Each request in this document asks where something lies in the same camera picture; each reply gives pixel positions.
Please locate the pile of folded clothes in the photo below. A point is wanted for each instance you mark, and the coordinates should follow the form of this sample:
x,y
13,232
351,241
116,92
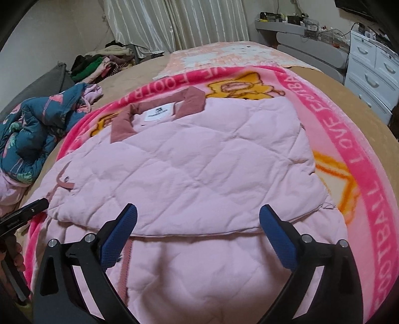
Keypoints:
x,y
96,64

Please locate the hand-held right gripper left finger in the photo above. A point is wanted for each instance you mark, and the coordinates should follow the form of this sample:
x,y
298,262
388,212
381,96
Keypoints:
x,y
121,236

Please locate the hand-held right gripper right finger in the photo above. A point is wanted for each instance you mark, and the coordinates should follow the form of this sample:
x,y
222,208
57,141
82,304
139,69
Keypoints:
x,y
277,233

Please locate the black wall television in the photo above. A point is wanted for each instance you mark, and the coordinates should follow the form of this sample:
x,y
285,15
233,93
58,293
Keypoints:
x,y
355,7

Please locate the grey curved dresser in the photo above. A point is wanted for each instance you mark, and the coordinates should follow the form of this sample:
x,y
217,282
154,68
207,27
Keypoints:
x,y
311,53

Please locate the clutter on white chest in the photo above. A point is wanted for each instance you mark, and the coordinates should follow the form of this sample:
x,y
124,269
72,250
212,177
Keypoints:
x,y
371,31

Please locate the lilac garment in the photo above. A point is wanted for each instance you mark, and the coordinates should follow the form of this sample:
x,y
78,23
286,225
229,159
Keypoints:
x,y
92,95

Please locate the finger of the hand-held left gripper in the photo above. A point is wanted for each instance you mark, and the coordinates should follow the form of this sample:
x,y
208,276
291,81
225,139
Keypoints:
x,y
28,211

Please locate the pink printed blanket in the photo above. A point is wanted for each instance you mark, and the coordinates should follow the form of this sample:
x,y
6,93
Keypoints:
x,y
358,149

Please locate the white pleated curtain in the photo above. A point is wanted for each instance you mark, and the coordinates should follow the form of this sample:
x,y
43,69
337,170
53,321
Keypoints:
x,y
168,21

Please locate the clutter of small dresser items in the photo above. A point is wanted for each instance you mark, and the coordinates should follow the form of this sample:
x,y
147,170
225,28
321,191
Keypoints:
x,y
299,21

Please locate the peach printed blanket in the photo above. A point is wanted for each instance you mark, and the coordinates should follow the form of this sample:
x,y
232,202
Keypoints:
x,y
218,53

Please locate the person's left hand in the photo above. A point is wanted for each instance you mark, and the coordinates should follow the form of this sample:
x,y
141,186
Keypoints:
x,y
17,255

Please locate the teal floral padded jacket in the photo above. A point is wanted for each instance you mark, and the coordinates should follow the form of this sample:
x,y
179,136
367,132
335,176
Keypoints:
x,y
34,130

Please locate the grey cushion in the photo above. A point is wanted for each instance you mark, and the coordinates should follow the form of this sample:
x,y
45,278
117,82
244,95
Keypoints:
x,y
40,84

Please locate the pink quilted jacket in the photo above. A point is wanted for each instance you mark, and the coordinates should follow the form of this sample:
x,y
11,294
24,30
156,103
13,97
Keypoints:
x,y
187,155

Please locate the bed with tan sheet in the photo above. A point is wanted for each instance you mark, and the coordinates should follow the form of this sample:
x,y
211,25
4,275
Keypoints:
x,y
358,99

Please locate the white chest of drawers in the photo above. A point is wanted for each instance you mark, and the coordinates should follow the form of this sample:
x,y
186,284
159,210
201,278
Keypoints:
x,y
371,74

